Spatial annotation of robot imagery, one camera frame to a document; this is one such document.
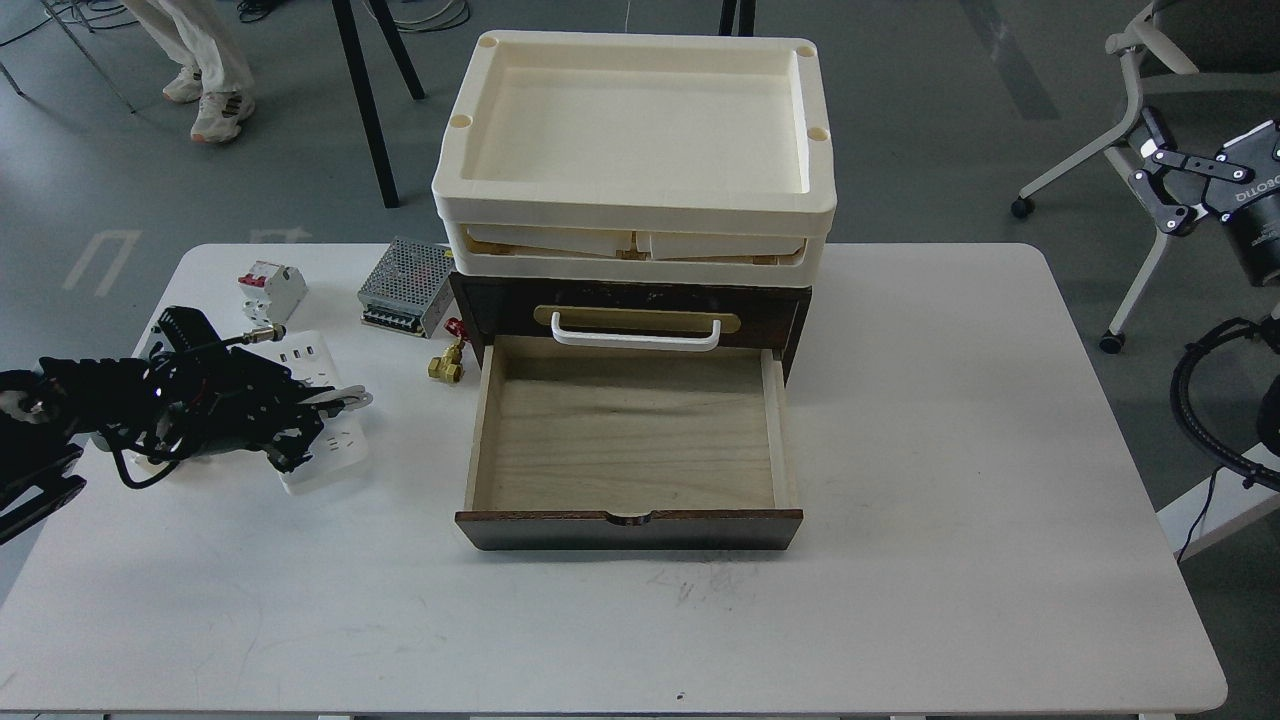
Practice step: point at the white power strip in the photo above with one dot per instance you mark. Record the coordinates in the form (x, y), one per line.
(340, 444)

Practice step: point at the white office chair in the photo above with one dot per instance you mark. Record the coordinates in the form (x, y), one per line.
(1187, 38)

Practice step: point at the white red circuit breaker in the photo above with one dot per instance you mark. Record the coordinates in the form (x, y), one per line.
(271, 292)

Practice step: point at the metal mesh power supply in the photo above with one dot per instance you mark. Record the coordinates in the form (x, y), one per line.
(408, 290)

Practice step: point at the person legs white sneakers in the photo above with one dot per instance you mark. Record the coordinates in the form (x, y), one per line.
(213, 71)

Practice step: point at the brass valve red handle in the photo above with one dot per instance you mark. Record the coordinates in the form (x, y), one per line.
(448, 367)

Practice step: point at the open wooden drawer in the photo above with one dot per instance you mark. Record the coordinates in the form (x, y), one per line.
(613, 449)

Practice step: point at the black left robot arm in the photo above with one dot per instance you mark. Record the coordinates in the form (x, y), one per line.
(43, 413)

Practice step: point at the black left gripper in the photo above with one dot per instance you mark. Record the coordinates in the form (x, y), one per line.
(209, 396)

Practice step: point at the cream plastic tray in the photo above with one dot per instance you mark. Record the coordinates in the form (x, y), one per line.
(639, 158)

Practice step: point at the black table legs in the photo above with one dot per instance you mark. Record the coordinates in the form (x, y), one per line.
(355, 60)

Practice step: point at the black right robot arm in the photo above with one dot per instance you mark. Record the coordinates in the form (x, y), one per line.
(1258, 255)

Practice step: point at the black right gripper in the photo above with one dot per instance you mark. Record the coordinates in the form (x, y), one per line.
(1238, 184)

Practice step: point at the white drawer handle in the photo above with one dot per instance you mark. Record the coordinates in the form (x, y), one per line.
(635, 341)

